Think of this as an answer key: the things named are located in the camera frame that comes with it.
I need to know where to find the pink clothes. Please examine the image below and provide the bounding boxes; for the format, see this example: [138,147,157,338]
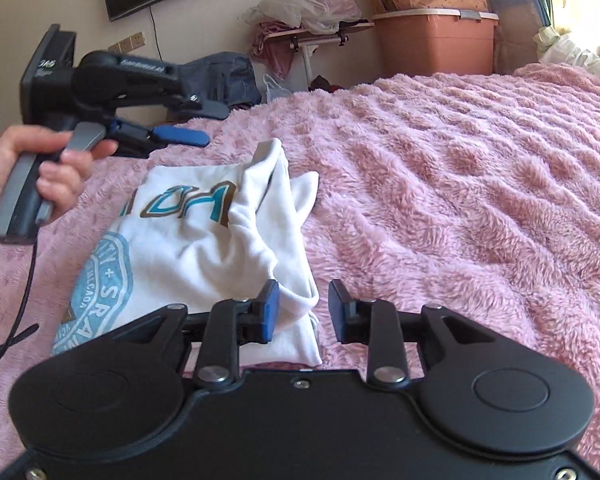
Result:
[251,20,301,79]

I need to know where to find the small white bag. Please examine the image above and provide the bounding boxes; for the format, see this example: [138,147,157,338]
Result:
[261,72,294,104]

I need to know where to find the dark red cloth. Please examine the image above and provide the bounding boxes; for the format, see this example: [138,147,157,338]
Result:
[309,75,347,94]

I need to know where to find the white printed t-shirt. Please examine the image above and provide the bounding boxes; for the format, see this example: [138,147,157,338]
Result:
[50,137,326,367]

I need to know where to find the pink plastic storage bin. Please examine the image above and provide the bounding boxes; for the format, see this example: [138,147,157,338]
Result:
[371,9,501,79]

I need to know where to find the pink fluffy blanket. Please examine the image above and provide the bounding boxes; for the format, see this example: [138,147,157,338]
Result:
[0,62,600,461]

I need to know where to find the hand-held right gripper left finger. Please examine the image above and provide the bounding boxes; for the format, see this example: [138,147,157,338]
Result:
[107,280,281,391]

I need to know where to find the white plastic bag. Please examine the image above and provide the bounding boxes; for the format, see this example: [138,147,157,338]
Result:
[247,0,362,34]

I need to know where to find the dark blue fabric bag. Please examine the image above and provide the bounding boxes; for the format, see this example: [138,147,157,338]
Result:
[180,52,261,111]

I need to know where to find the person's left hand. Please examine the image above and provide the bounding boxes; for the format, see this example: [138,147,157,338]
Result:
[0,125,119,239]

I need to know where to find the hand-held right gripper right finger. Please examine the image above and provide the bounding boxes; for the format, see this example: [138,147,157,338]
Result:
[328,280,503,391]

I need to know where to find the black television cable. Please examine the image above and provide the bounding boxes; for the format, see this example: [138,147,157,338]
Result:
[148,6,161,62]

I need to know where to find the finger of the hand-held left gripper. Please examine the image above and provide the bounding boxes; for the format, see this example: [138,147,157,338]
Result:
[130,55,232,121]
[105,119,211,159]

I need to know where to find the small folding table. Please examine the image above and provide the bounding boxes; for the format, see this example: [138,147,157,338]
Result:
[267,20,376,93]

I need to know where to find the white crumpled bedding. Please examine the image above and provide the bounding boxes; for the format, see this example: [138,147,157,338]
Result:
[532,25,600,84]

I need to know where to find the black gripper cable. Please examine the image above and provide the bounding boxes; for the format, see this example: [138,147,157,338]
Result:
[0,240,43,372]

